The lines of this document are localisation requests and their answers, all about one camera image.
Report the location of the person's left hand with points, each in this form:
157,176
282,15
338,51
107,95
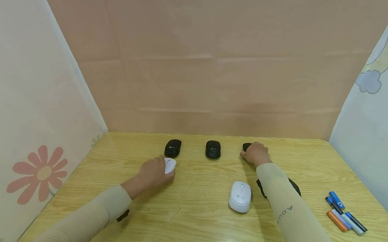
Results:
150,174

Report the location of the person's right fingers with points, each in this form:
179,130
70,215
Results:
254,147

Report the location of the person's left forearm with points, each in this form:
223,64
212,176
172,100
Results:
91,219

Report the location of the person's right hand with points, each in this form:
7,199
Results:
256,154

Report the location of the white computer mouse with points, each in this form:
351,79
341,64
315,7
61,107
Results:
240,197
170,165

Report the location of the black computer mouse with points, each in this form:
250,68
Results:
173,148
246,146
213,149

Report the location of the black marker pen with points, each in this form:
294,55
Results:
356,222

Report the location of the white marker pen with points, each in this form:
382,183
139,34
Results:
349,223

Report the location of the orange marker pen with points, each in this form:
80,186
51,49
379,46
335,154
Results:
336,221

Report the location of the person's right forearm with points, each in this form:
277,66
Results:
297,224

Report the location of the person's left fingers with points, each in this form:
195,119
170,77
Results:
168,176

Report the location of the dark blue marker pen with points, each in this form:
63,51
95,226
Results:
332,204

